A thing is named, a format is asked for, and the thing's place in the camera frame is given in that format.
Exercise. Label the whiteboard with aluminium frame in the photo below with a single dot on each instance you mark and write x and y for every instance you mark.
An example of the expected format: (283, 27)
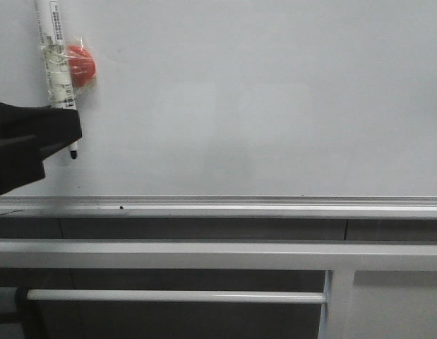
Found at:
(249, 108)

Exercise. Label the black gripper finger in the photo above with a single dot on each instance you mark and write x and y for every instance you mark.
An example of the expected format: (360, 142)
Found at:
(28, 136)

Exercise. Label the red round magnet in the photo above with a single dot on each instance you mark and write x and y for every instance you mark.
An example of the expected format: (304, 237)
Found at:
(81, 65)

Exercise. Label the black end cap on rail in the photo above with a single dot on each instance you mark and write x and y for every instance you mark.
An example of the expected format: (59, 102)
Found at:
(27, 314)

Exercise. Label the white dry-erase marker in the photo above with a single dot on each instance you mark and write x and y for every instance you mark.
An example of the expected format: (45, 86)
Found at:
(53, 49)

